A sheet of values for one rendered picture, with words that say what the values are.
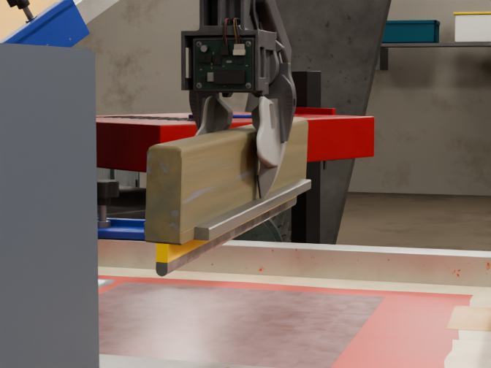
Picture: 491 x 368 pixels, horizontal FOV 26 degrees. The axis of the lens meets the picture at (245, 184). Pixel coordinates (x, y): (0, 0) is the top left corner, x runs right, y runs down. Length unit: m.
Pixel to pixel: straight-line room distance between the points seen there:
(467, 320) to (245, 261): 0.33
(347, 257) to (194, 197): 0.45
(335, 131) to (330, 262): 1.03
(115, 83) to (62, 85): 10.23
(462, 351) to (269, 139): 0.25
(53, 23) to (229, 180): 0.84
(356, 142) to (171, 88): 8.10
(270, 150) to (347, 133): 1.33
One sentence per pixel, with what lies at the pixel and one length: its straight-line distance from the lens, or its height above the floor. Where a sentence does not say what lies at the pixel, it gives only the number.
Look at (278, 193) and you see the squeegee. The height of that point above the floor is 1.08.
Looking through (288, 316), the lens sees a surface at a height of 0.96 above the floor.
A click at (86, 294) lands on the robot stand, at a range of 0.37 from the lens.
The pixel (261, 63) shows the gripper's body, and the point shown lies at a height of 1.20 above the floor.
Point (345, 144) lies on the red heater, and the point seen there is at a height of 1.05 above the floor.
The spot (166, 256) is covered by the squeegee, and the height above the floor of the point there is 1.05.
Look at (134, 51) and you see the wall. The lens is 10.50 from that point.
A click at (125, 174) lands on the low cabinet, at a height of 0.51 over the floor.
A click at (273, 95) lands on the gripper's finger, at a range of 0.97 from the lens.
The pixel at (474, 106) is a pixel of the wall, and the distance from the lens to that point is 10.99.
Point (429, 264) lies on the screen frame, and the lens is 1.23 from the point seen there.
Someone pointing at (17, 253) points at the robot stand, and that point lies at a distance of 0.33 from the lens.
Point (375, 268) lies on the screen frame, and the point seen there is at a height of 0.97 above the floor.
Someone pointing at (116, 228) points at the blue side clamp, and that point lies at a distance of 1.35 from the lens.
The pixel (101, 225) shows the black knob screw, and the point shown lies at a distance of 1.35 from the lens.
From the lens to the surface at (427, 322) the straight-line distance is 1.05.
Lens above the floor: 1.19
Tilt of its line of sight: 6 degrees down
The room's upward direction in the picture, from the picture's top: straight up
